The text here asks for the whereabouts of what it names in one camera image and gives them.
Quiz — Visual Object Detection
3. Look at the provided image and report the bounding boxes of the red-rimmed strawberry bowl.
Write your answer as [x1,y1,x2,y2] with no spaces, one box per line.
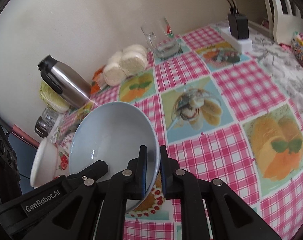
[30,138,70,188]

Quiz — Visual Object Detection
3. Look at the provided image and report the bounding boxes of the light blue bowl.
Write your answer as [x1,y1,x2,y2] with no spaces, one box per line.
[68,101,161,212]

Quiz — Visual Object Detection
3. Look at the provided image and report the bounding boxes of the floral pink plate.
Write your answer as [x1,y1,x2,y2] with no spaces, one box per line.
[58,132,75,148]

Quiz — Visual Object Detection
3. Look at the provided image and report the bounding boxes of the pink-framed dark chair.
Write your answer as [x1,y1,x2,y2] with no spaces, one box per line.
[0,117,40,148]

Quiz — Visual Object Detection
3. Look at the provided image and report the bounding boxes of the round metal tray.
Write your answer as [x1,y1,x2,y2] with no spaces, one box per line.
[56,124,79,144]

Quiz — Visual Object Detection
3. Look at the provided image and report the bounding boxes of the dark glass jar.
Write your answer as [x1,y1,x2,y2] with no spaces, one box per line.
[34,116,52,138]

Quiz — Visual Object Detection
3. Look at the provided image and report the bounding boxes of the clear drinking glass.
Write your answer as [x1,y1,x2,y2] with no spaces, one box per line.
[42,108,59,126]

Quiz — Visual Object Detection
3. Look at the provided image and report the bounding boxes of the checkered picture tablecloth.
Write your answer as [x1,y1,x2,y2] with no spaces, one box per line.
[55,25,303,240]

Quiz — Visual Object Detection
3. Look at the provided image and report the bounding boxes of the napa cabbage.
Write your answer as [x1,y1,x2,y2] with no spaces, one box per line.
[39,81,70,114]

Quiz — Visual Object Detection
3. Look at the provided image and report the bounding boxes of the steel thermos jug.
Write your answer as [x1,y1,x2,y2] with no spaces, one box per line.
[38,55,91,108]

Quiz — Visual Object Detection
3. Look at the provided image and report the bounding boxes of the orange snack packet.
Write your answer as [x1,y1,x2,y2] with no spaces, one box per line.
[91,66,107,95]

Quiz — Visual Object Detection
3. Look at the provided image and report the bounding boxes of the bag of white buns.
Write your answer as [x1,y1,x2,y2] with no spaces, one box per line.
[103,44,148,86]

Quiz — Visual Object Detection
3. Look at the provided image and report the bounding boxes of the grey floral tablecloth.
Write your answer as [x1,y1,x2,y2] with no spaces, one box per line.
[208,21,303,131]

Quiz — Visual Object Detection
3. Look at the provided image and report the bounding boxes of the white power strip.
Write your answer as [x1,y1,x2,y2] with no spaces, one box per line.
[220,27,253,53]

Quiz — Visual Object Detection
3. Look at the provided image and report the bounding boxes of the colourful candy tube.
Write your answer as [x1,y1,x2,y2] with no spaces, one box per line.
[291,36,303,67]

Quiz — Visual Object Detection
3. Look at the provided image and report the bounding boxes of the glass mug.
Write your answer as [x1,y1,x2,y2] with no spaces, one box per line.
[141,17,180,59]

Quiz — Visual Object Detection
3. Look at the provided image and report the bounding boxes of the black charger adapter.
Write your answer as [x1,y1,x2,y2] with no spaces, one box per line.
[227,14,249,40]

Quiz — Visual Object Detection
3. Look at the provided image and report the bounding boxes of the white chair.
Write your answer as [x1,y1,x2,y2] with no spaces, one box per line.
[264,0,303,44]

